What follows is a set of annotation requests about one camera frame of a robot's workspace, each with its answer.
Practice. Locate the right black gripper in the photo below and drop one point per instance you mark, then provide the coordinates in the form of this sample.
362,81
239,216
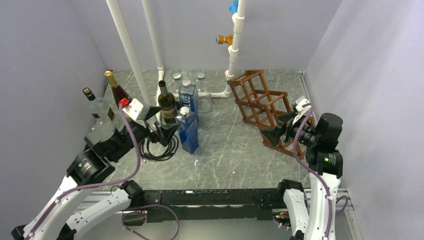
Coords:
273,134

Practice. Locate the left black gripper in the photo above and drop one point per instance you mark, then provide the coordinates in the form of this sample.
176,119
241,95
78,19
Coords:
165,132

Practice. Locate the dark green wine bottle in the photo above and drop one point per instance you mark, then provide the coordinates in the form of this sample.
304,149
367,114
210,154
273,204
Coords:
167,103

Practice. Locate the clear square bottle black cap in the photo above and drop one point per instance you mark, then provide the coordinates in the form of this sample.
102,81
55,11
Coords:
188,129

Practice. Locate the blue label clear bottle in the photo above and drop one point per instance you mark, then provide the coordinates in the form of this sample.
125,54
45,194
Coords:
188,96

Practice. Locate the clear glass bottle white cap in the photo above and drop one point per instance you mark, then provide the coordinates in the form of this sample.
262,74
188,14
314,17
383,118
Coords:
177,80

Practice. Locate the dark red wine bottle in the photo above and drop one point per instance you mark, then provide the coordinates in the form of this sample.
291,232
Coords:
118,92

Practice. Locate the clear glass bottle silver cap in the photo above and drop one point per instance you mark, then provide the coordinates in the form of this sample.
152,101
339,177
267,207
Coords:
204,93

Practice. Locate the small clear bottle black cap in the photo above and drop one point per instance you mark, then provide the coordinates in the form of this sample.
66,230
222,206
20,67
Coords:
99,108

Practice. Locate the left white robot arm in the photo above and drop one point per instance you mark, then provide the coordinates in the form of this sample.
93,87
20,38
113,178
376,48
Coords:
105,145

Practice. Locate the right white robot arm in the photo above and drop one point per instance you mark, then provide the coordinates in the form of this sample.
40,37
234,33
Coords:
307,218

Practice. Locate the brown wooden wine rack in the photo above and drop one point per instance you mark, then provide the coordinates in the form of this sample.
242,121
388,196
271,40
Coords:
259,106

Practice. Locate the orange pipe valve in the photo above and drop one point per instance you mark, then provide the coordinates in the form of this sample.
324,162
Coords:
221,39

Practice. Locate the blue pipe valve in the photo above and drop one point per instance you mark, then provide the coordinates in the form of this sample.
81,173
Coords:
233,7

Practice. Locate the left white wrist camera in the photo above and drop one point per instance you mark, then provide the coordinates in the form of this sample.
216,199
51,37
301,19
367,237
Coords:
135,110

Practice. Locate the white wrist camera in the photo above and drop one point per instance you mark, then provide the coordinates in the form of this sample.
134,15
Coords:
135,110
300,106

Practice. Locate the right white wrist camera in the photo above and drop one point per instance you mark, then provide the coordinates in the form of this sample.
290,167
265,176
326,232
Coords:
300,106

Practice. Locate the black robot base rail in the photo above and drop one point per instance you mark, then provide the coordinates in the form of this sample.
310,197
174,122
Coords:
210,204

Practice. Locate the white PVC pipe frame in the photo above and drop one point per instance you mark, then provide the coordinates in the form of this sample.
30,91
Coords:
170,34

